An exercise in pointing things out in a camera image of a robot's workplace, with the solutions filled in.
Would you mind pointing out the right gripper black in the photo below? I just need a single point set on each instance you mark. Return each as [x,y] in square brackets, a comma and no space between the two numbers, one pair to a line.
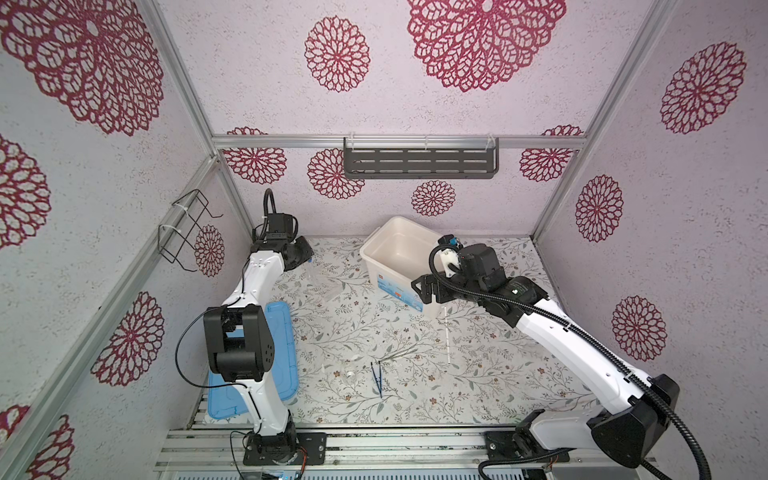
[425,293]

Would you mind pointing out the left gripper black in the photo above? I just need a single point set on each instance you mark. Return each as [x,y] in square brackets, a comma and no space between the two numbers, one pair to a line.
[307,251]

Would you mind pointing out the white plastic bin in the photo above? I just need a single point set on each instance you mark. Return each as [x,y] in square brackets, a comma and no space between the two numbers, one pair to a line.
[397,254]

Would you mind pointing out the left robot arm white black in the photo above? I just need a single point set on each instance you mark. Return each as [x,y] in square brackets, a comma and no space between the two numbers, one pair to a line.
[240,346]

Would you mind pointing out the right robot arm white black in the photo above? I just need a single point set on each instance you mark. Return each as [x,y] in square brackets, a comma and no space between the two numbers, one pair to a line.
[633,409]

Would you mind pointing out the blue tweezers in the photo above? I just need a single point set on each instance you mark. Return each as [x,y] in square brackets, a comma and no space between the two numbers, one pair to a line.
[377,374]

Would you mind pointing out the clear petri dish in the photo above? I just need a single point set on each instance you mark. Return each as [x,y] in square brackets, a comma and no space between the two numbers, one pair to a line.
[350,374]

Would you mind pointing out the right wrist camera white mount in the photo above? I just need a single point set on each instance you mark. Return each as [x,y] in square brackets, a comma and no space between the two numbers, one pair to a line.
[449,247]

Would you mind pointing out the black wire wall basket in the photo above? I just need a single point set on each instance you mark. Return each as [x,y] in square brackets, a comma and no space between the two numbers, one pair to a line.
[175,235]

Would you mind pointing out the dark grey wall shelf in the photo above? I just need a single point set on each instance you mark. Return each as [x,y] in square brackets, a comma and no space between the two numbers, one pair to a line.
[420,160]

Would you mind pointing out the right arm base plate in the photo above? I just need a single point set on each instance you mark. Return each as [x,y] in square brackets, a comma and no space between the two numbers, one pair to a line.
[510,445]

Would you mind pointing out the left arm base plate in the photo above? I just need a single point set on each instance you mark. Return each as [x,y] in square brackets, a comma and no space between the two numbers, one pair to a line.
[297,449]

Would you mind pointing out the aluminium rail base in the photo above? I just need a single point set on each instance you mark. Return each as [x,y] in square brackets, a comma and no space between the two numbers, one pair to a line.
[212,448]

